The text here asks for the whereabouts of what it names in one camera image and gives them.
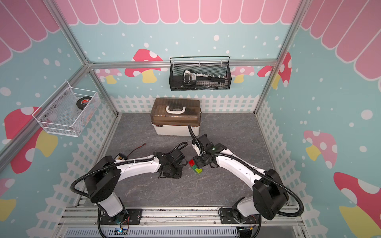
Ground red black wire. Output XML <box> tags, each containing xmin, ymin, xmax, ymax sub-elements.
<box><xmin>126</xmin><ymin>143</ymin><xmax>147</xmax><ymax>158</ymax></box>

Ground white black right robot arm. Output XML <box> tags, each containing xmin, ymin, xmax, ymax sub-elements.
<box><xmin>188</xmin><ymin>125</ymin><xmax>305</xmax><ymax>223</ymax></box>

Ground small green circuit board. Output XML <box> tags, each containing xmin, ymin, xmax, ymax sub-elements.
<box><xmin>114</xmin><ymin>228</ymin><xmax>129</xmax><ymax>236</ymax></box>

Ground black wire wall basket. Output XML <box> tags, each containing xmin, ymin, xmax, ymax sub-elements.
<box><xmin>169</xmin><ymin>56</ymin><xmax>232</xmax><ymax>91</ymax></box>

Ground beige toolbox with brown lid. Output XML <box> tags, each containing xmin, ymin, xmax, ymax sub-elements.
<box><xmin>150</xmin><ymin>98</ymin><xmax>201</xmax><ymax>136</ymax></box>

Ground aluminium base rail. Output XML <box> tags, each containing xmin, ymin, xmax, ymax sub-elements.
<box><xmin>59</xmin><ymin>206</ymin><xmax>304</xmax><ymax>230</ymax></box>

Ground socket bit set in basket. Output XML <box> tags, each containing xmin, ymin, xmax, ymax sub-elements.
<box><xmin>182</xmin><ymin>70</ymin><xmax>227</xmax><ymax>89</ymax></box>

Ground lime green square lego brick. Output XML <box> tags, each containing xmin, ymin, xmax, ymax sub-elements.
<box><xmin>194</xmin><ymin>168</ymin><xmax>203</xmax><ymax>174</ymax></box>

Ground black tape roll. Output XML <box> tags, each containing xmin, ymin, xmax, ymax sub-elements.
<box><xmin>76</xmin><ymin>96</ymin><xmax>92</xmax><ymax>110</ymax></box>

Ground white wire wall basket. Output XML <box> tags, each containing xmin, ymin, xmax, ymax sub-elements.
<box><xmin>32</xmin><ymin>81</ymin><xmax>101</xmax><ymax>137</ymax></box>

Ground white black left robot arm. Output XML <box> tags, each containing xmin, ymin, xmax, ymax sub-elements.
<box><xmin>70</xmin><ymin>142</ymin><xmax>188</xmax><ymax>224</ymax></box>

